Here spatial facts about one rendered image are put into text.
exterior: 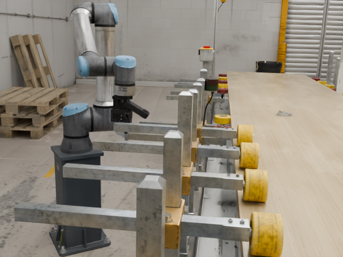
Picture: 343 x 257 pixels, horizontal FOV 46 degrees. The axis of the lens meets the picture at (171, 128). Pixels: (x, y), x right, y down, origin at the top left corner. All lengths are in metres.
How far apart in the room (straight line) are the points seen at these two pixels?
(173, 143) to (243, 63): 8.91
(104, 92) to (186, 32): 7.24
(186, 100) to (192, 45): 8.53
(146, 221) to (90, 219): 0.28
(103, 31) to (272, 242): 1.78
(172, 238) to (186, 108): 0.37
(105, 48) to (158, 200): 1.85
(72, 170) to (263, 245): 0.54
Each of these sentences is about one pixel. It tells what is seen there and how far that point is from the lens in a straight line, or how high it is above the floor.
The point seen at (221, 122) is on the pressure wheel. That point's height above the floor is 0.88.
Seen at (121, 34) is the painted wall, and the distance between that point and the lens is 9.62.
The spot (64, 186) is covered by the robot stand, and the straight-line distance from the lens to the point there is 2.41.
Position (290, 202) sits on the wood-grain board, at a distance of 1.06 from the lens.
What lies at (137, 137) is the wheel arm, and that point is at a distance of 1.79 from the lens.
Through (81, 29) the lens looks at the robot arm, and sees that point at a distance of 2.09.
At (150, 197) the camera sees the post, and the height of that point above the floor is 1.10.
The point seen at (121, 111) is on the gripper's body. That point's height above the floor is 0.96.
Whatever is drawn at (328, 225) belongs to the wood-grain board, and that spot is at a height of 0.90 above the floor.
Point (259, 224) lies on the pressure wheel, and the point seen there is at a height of 0.97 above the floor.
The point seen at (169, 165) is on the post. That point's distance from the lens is 0.78.
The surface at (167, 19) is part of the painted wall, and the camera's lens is 9.52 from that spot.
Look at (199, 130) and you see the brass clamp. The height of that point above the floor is 0.96.
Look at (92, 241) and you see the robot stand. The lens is 2.61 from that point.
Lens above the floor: 1.31
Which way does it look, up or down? 14 degrees down
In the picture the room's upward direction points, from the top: 2 degrees clockwise
